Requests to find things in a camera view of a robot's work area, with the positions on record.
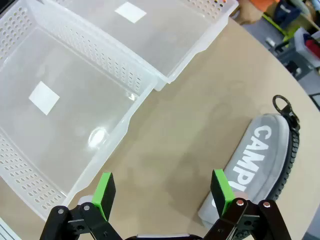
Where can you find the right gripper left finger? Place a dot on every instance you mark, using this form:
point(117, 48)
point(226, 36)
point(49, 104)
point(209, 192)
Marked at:
point(100, 197)

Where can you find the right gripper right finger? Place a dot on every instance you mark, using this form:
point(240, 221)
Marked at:
point(222, 192)

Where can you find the grey Campus pencil case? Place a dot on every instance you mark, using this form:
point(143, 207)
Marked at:
point(265, 155)

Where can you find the white perforated plastic basket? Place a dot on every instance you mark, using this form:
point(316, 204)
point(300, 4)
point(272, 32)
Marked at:
point(62, 120)
point(162, 42)

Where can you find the clear bin with red contents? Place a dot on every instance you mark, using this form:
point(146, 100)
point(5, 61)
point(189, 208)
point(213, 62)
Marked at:
point(308, 42)

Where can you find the person in orange hoodie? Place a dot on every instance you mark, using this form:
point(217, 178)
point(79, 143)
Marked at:
point(260, 3)

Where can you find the green plastic frame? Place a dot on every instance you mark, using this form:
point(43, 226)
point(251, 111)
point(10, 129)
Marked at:
point(276, 23)

